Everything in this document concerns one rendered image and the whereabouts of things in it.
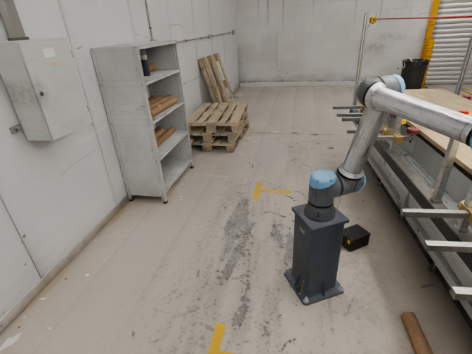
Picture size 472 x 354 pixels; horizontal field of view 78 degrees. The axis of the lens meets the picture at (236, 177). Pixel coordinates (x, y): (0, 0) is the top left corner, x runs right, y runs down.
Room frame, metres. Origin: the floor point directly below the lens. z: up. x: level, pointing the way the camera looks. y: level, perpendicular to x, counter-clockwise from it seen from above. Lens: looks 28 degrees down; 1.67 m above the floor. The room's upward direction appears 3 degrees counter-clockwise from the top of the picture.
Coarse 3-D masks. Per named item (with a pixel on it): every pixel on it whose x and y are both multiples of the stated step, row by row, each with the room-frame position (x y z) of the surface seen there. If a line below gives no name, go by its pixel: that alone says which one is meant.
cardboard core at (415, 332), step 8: (408, 312) 1.15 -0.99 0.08; (408, 320) 1.11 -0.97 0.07; (416, 320) 1.10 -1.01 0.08; (408, 328) 1.07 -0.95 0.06; (416, 328) 1.05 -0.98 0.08; (416, 336) 1.00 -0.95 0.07; (424, 336) 1.00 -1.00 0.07; (416, 344) 0.97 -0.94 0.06; (424, 344) 0.95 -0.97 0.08; (416, 352) 0.94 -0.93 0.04; (424, 352) 0.92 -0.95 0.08; (432, 352) 0.92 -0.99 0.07
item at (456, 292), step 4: (452, 288) 0.67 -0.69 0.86; (456, 288) 0.66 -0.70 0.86; (460, 288) 0.66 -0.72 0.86; (464, 288) 0.66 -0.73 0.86; (468, 288) 0.66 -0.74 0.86; (452, 292) 0.66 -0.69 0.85; (456, 292) 0.65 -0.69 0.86; (460, 292) 0.65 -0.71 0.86; (464, 292) 0.65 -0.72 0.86; (468, 292) 0.65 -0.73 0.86; (452, 296) 0.65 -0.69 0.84; (456, 296) 0.64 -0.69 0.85; (460, 296) 0.64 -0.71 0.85; (464, 296) 0.64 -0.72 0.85; (468, 296) 0.64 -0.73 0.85; (464, 300) 0.64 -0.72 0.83; (468, 300) 0.64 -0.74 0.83
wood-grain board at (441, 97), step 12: (420, 96) 3.04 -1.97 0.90; (432, 96) 3.01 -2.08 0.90; (444, 96) 2.98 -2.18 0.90; (456, 96) 2.95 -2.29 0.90; (456, 108) 2.54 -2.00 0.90; (468, 108) 2.52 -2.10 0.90; (420, 132) 2.04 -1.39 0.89; (432, 132) 1.99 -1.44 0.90; (444, 144) 1.76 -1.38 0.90; (456, 156) 1.57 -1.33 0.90; (468, 156) 1.56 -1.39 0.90; (468, 168) 1.42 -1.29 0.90
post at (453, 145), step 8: (448, 144) 1.42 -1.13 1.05; (456, 144) 1.38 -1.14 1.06; (448, 152) 1.39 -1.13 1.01; (456, 152) 1.38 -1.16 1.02; (448, 160) 1.38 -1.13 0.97; (448, 168) 1.38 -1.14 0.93; (440, 176) 1.40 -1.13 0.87; (448, 176) 1.38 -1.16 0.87; (440, 184) 1.38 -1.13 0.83; (440, 192) 1.38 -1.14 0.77; (440, 200) 1.38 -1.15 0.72
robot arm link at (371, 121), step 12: (396, 84) 1.34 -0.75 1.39; (360, 120) 1.45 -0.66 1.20; (372, 120) 1.38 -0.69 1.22; (384, 120) 1.39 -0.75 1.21; (360, 132) 1.43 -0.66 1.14; (372, 132) 1.39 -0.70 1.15; (360, 144) 1.43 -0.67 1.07; (372, 144) 1.42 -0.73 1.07; (348, 156) 1.49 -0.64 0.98; (360, 156) 1.44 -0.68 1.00; (348, 168) 1.48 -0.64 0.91; (360, 168) 1.46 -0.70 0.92; (348, 180) 1.47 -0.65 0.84; (360, 180) 1.48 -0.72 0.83; (348, 192) 1.48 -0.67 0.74
